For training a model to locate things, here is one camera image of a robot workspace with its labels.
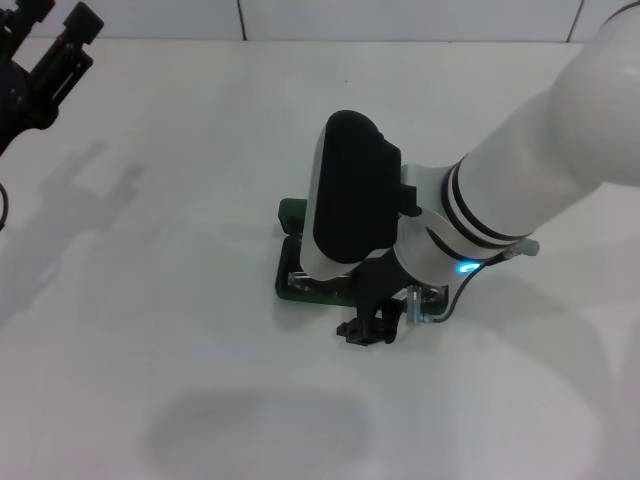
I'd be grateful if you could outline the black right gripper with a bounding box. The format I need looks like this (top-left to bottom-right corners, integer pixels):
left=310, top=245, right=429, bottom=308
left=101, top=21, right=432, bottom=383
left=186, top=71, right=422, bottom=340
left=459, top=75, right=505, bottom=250
left=334, top=248, right=417, bottom=348

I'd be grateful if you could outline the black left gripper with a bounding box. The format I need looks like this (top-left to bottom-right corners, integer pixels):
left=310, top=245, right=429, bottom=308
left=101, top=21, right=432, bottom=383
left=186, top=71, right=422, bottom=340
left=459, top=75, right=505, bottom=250
left=0, top=0, right=105, bottom=157

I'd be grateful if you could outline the green glasses case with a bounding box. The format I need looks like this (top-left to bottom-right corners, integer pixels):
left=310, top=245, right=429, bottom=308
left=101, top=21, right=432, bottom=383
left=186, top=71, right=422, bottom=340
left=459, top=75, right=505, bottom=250
left=273, top=197, right=450, bottom=307

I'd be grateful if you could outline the right gripper cable with connectors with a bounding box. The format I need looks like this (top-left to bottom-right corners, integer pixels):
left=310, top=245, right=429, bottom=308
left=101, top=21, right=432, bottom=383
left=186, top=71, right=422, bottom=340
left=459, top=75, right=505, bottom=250
left=405, top=238, right=541, bottom=325

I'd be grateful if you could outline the right wrist camera housing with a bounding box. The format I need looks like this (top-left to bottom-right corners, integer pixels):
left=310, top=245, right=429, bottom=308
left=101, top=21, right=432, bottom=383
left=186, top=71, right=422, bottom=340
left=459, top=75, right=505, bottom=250
left=299, top=109, right=419, bottom=280

